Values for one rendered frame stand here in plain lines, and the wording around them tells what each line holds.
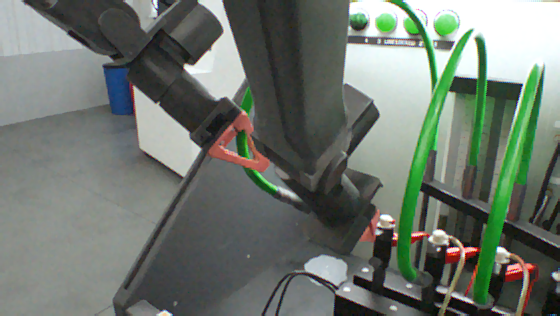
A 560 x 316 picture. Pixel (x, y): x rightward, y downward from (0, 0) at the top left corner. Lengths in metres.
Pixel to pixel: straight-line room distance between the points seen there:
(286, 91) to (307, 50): 0.03
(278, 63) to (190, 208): 0.54
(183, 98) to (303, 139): 0.24
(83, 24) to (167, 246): 0.39
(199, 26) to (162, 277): 0.43
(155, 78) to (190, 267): 0.39
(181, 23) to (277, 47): 0.33
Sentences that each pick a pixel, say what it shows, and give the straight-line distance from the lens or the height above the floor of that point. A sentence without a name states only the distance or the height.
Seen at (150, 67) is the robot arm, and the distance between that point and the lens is 0.49.
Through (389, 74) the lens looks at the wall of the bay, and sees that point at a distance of 0.86.
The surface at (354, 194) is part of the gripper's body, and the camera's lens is 0.48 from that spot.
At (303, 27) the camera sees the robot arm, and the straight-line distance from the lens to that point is 0.18.
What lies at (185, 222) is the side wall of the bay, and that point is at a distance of 0.72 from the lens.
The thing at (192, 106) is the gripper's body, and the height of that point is 1.28.
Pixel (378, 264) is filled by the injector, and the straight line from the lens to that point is 0.62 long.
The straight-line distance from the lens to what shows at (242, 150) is 0.51.
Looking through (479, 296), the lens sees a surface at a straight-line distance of 0.44.
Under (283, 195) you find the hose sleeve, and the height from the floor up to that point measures 1.15.
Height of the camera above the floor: 1.38
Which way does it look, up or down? 19 degrees down
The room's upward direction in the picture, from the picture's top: straight up
